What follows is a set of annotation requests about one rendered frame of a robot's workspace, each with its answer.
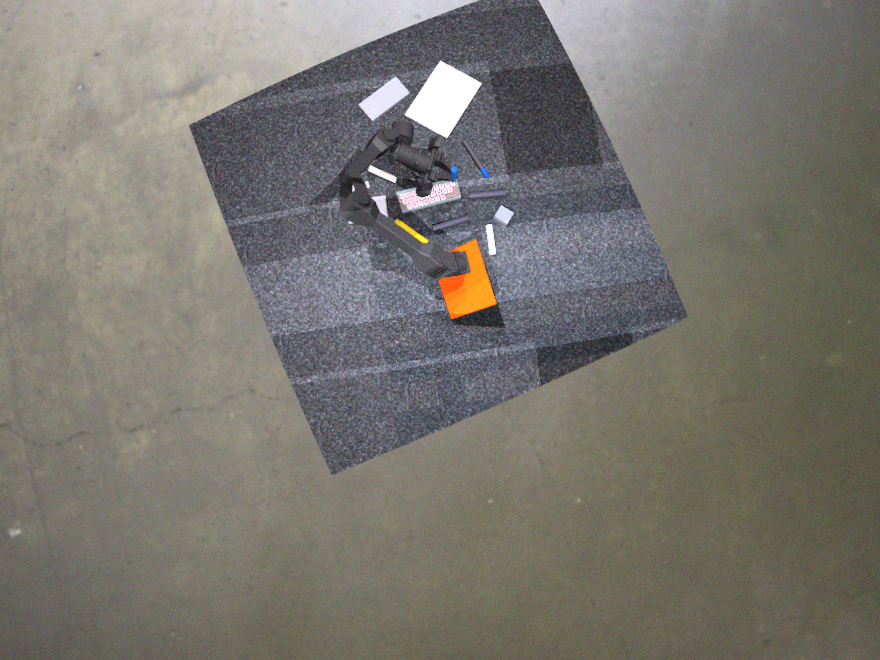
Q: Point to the keyboard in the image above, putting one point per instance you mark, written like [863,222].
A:
[442,192]

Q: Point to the yellow cylinder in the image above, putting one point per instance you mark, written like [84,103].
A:
[411,231]

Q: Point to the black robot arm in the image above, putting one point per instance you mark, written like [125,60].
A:
[361,209]

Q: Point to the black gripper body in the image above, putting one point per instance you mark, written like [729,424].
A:
[424,164]

